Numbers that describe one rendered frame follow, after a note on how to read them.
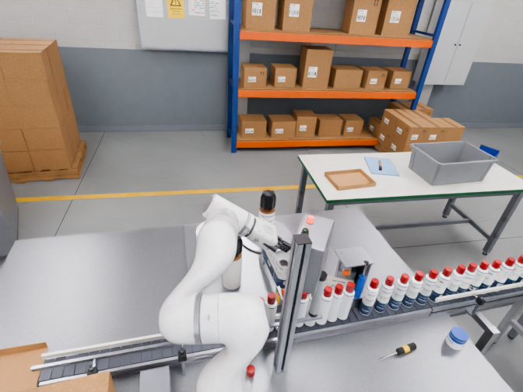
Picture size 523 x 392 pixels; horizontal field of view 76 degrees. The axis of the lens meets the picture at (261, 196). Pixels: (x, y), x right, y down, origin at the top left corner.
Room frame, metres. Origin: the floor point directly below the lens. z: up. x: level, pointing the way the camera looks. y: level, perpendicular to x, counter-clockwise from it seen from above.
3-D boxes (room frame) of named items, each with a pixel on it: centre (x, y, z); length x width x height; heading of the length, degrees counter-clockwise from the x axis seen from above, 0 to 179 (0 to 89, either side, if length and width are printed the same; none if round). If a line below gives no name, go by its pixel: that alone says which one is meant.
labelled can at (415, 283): (1.09, -0.73, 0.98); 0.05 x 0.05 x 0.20
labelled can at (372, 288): (1.03, -0.51, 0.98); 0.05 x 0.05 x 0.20
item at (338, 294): (0.98, -0.35, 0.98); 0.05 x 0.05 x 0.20
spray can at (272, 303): (0.90, -0.07, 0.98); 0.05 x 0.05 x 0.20
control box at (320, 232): (0.84, -0.17, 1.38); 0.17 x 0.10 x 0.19; 162
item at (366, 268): (1.10, -0.42, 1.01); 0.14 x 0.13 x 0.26; 107
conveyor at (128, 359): (0.88, -0.04, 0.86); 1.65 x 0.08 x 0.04; 107
